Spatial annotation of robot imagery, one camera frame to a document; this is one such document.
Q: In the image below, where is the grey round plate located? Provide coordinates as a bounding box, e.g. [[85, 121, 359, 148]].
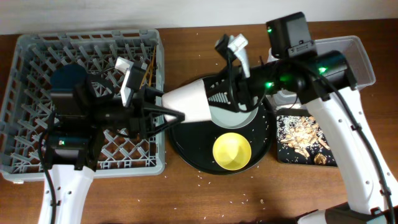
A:
[[208, 93, 258, 129]]

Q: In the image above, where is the yellow bowl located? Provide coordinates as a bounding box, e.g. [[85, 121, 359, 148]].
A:
[[212, 133, 252, 171]]

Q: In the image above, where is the pink plastic cup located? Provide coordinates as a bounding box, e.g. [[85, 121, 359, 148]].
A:
[[161, 80, 211, 123]]

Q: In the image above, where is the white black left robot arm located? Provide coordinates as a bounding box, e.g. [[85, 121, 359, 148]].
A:
[[38, 64, 185, 223]]

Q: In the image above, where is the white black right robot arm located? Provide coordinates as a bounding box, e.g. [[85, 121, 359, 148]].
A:
[[205, 12, 397, 223]]

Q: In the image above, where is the rice and peanut shell waste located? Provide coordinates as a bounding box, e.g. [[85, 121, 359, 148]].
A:
[[277, 114, 332, 166]]

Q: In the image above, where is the black rectangular waste tray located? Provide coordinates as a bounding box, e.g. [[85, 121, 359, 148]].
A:
[[275, 108, 346, 168]]

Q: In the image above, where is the grey plastic dishwasher rack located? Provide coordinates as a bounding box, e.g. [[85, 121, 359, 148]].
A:
[[1, 29, 165, 184]]

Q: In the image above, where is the round black serving tray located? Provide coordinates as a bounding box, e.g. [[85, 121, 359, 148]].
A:
[[169, 98, 275, 175]]

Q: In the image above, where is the wooden chopstick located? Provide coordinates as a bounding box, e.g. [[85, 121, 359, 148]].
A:
[[140, 66, 149, 88], [146, 47, 156, 86]]

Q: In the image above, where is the clear plastic bin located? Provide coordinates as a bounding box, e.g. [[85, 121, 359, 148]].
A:
[[266, 35, 376, 108]]

